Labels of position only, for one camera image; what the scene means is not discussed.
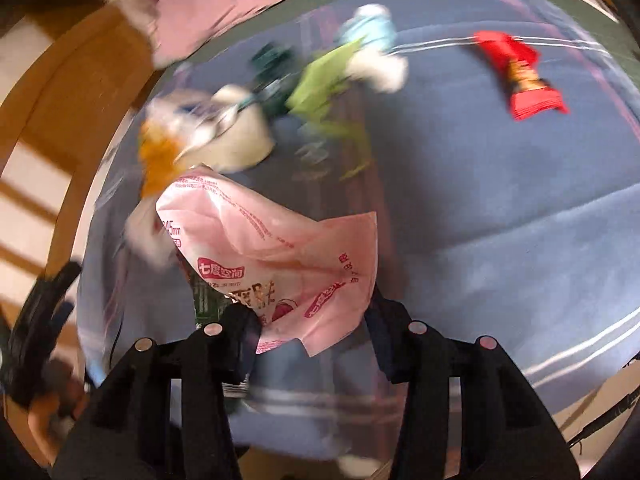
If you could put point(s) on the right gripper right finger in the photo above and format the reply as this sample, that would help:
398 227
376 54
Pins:
506 431

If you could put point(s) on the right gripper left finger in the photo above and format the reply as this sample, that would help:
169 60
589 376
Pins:
160 413

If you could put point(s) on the green snack packet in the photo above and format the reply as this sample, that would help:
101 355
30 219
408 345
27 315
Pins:
209 305

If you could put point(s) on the white plastic bag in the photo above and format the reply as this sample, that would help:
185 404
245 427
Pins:
147 237

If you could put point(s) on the pink printed plastic package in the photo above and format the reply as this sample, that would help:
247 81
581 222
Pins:
305 279

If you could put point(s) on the orange chip bag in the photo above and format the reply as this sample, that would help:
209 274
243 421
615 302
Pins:
158 154

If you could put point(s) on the white barcode carton box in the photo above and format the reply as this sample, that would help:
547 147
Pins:
190 121

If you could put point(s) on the red snack bag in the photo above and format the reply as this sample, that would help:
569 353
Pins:
516 62

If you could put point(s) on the dark green wrapper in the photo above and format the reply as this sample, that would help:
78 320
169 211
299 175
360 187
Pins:
276 75

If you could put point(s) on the lime green wrapper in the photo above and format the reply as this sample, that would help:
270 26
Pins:
322 80

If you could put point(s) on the person's left hand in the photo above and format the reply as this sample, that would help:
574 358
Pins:
42 413

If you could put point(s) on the blue striped blanket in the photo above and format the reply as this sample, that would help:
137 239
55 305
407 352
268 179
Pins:
528 231

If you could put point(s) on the light blue white tissue wad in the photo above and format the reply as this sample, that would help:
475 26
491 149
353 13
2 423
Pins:
374 61

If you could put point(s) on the wooden bed rail left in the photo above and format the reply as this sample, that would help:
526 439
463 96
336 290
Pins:
64 104

